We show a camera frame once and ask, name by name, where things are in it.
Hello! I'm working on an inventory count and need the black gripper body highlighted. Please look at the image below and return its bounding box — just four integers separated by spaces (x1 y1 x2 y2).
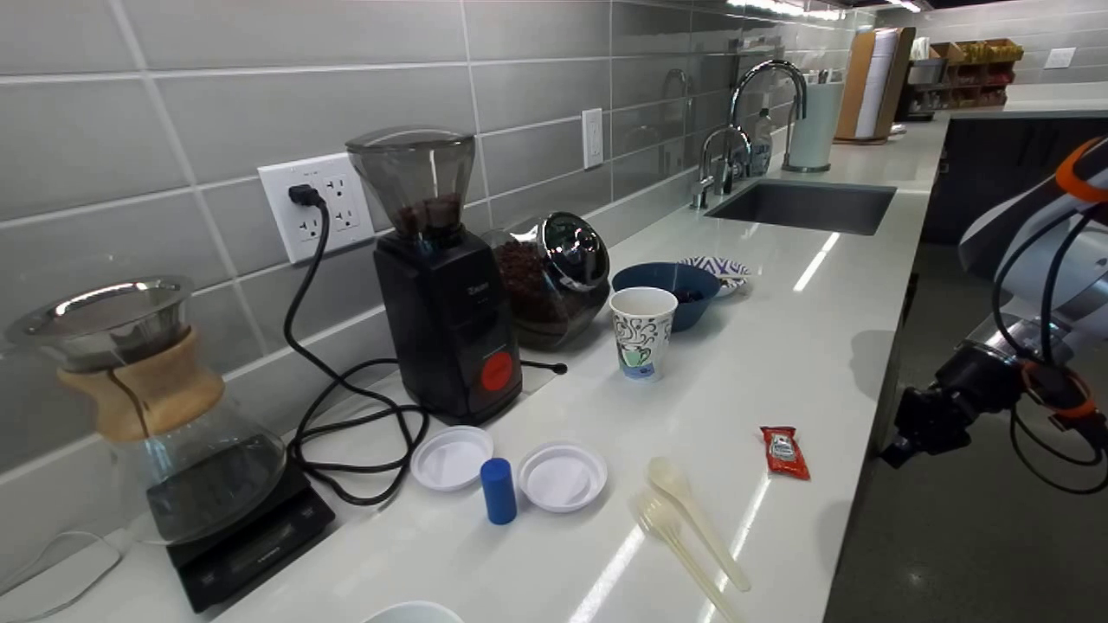
875 344 1024 467

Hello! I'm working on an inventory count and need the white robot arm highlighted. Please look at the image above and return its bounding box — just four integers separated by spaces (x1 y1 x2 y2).
875 135 1108 467

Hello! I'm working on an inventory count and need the red ketchup packet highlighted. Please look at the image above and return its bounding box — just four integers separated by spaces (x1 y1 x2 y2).
763 427 809 480

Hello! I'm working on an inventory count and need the dark undermount sink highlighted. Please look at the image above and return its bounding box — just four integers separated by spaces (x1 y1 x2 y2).
710 179 898 235

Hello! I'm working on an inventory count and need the blue patterned small dish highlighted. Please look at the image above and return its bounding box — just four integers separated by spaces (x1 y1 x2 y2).
690 257 750 295

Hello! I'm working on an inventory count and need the dark blue bowl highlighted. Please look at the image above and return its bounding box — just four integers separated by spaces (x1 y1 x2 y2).
614 263 721 331

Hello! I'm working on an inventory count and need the upper beige plastic utensil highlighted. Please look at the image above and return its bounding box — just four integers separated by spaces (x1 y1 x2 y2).
648 457 750 591

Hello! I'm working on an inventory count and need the beige plastic utensil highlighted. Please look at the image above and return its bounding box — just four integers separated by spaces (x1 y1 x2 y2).
631 493 744 623
648 457 750 591

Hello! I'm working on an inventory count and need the lower beige plastic utensil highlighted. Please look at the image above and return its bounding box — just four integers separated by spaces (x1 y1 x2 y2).
631 493 744 623

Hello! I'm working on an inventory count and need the pale green canister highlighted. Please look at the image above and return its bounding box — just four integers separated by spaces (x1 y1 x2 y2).
787 73 840 174

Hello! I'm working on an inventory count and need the patterned paper cup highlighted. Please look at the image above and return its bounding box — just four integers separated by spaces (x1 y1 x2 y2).
610 286 678 382

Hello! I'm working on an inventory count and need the small chrome tap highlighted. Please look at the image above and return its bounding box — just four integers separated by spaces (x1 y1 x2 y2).
693 126 755 210

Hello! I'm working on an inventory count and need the snack box rack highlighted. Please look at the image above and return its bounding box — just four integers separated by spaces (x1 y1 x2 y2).
898 37 1024 120

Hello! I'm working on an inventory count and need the right white plastic lid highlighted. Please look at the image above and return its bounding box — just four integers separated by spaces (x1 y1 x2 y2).
518 444 610 516

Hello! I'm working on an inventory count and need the white plastic lid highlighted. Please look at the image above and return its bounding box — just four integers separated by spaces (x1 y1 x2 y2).
412 427 495 493
518 444 610 516

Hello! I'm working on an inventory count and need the chrome kitchen faucet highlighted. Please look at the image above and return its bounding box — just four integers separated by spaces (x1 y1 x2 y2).
726 55 805 178

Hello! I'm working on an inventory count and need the small blue cylinder cap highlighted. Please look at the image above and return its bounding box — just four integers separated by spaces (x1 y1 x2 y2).
482 457 516 526

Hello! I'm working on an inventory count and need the left white plastic lid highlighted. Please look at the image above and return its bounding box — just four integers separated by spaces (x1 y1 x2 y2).
412 427 495 493

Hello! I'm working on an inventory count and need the black coffee grinder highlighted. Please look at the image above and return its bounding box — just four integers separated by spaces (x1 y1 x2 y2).
347 129 522 427

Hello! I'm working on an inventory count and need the white cup rim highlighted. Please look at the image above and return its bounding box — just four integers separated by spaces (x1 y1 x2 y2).
365 603 465 623

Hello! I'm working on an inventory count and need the black digital kitchen scale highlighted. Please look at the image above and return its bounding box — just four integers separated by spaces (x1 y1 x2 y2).
167 467 336 612

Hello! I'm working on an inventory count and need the glass pour-over coffee carafe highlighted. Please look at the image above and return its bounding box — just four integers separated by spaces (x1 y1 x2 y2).
8 278 285 545

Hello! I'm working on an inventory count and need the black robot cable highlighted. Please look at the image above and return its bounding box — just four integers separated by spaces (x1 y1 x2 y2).
987 204 1108 499

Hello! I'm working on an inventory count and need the white wall switch plate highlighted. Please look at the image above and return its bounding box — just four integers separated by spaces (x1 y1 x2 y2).
580 109 605 169

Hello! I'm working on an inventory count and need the white wall power outlet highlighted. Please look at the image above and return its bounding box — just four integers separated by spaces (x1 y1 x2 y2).
257 152 375 263

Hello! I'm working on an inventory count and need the black power cord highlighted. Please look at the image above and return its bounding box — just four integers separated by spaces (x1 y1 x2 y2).
279 182 431 509

